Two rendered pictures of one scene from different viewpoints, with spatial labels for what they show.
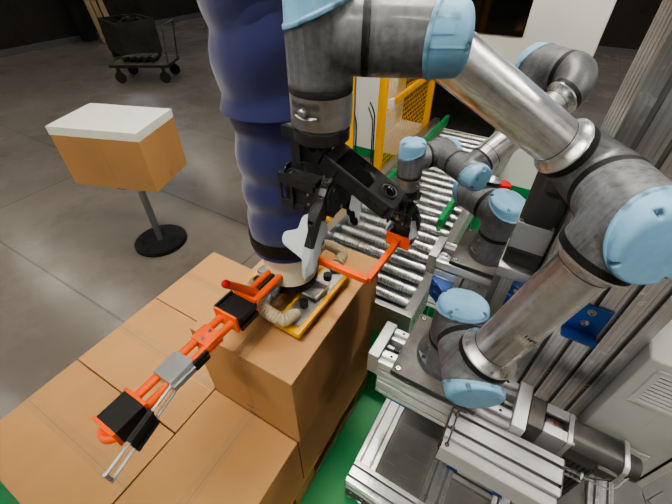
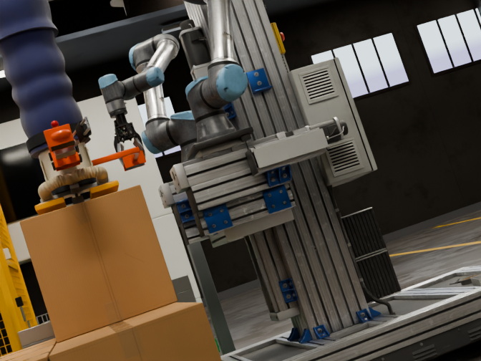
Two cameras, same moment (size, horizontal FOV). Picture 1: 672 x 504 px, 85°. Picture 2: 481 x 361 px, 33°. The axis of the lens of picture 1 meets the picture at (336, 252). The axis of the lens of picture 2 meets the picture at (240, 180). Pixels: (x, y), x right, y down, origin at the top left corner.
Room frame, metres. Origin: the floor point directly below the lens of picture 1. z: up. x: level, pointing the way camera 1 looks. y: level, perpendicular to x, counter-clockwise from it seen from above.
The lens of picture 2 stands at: (-1.62, 1.73, 0.64)
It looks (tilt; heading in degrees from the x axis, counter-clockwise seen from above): 5 degrees up; 316
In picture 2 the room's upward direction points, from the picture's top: 19 degrees counter-clockwise
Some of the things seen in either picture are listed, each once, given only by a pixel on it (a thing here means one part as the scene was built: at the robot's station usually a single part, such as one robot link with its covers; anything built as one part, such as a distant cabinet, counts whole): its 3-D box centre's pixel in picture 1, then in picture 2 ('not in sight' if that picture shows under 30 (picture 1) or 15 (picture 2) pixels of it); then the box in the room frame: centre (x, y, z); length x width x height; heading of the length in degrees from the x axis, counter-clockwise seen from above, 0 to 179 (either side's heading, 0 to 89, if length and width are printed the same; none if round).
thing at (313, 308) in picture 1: (316, 291); (102, 188); (0.82, 0.07, 1.00); 0.34 x 0.10 x 0.05; 148
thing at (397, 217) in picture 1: (403, 205); (122, 126); (0.97, -0.21, 1.25); 0.09 x 0.08 x 0.12; 149
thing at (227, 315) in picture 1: (236, 310); (65, 157); (0.66, 0.28, 1.10); 0.10 x 0.08 x 0.06; 58
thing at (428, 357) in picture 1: (448, 346); (213, 128); (0.55, -0.29, 1.09); 0.15 x 0.15 x 0.10
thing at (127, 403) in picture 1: (123, 415); (59, 138); (0.36, 0.47, 1.10); 0.08 x 0.07 x 0.05; 148
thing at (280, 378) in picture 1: (297, 325); (96, 266); (0.88, 0.15, 0.74); 0.60 x 0.40 x 0.40; 150
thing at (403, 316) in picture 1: (344, 291); (107, 309); (1.21, -0.04, 0.58); 0.70 x 0.03 x 0.06; 59
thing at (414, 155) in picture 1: (412, 158); (111, 89); (0.97, -0.22, 1.41); 0.09 x 0.08 x 0.11; 115
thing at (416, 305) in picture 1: (471, 206); not in sight; (2.06, -0.92, 0.50); 2.31 x 0.05 x 0.19; 149
